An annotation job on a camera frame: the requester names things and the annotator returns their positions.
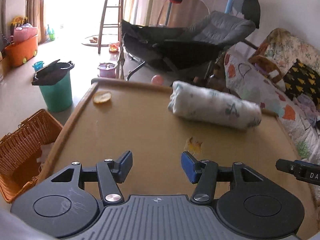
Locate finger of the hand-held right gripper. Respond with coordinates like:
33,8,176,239
276,159,297,174

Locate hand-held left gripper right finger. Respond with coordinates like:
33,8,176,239
181,151,265,204

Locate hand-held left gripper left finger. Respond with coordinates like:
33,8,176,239
51,151,133,204

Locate white floral shirt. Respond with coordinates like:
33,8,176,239
168,80,262,130

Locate purple clothes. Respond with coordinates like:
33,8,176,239
295,94,320,130

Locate white cloth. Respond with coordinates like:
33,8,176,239
36,142,56,172

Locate black yellow tree pattern pillow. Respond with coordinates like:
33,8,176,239
283,59,320,102

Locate quilted heart pattern blanket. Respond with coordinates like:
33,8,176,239
224,47,320,159

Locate pink toy pot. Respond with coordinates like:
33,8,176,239
97,62,117,78

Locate brown white plush toy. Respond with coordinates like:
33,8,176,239
249,55,287,88

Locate green trash bin black bag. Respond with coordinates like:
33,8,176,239
32,59,75,113

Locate brown wicker basket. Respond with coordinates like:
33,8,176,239
0,109,64,204

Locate black folding lounge chair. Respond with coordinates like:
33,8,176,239
121,0,261,80

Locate floral sofa cover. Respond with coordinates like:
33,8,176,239
255,27,320,80

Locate black metal armrest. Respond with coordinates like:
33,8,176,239
242,39,259,50

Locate teal small cup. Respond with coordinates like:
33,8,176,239
32,60,45,72

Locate green plastic toy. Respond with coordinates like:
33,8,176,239
46,24,56,42

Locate orange storage bin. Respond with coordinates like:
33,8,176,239
5,34,38,67

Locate wooden stool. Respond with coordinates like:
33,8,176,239
98,0,124,54

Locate pink plastic basket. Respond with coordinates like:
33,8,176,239
13,26,38,42

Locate beige curtain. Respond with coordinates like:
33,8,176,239
129,0,157,27
26,0,46,43

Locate yellow toy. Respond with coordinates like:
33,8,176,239
10,16,28,28

